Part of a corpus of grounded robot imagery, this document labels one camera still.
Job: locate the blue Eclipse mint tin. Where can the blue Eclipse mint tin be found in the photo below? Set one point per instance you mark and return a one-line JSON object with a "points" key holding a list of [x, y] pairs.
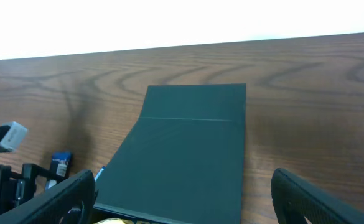
{"points": [[99, 173]]}

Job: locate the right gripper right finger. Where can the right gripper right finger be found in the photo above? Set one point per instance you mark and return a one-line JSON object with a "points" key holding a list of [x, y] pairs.
{"points": [[296, 200]]}

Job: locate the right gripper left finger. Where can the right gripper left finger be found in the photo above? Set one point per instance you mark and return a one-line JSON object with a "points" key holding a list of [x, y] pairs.
{"points": [[70, 201]]}

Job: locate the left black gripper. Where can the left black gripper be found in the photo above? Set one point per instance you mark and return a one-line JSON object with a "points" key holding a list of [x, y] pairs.
{"points": [[18, 188]]}

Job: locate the dark blue chocolate bar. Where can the dark blue chocolate bar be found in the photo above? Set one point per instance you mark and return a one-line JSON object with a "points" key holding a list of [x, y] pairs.
{"points": [[60, 163]]}

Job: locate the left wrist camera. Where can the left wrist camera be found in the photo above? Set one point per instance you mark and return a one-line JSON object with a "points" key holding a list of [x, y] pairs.
{"points": [[13, 137]]}

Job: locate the dark green open box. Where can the dark green open box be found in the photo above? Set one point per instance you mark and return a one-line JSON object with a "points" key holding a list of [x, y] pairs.
{"points": [[182, 162]]}

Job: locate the yellow Hacks candy bag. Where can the yellow Hacks candy bag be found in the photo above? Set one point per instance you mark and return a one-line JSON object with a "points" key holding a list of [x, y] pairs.
{"points": [[114, 221]]}

